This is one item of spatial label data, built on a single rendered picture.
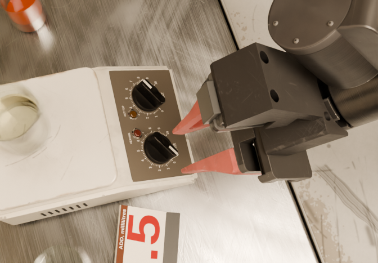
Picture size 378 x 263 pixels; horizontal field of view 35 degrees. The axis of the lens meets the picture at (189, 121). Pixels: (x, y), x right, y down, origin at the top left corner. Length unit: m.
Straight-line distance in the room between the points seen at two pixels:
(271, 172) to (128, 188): 0.19
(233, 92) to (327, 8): 0.07
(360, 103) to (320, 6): 0.09
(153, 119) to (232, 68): 0.25
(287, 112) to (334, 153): 0.31
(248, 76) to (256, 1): 0.36
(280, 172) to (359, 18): 0.15
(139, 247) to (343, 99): 0.29
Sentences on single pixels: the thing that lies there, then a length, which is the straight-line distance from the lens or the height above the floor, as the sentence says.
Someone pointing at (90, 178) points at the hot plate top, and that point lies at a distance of 0.57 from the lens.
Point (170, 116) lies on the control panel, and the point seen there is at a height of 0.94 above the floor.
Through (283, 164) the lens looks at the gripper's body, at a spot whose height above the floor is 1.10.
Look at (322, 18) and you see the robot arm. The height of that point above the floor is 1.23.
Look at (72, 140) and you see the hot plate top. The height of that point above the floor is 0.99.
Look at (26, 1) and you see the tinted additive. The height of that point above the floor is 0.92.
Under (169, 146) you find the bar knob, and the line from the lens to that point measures 0.59.
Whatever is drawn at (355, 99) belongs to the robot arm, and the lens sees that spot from 0.42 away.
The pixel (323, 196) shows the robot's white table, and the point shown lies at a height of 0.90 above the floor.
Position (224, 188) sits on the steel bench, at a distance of 0.65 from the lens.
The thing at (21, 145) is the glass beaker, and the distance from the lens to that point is 0.54.
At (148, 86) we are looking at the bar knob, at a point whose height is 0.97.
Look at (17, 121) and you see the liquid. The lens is 0.55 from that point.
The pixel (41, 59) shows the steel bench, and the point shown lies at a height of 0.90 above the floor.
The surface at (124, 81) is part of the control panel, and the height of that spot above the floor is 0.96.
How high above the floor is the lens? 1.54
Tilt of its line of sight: 75 degrees down
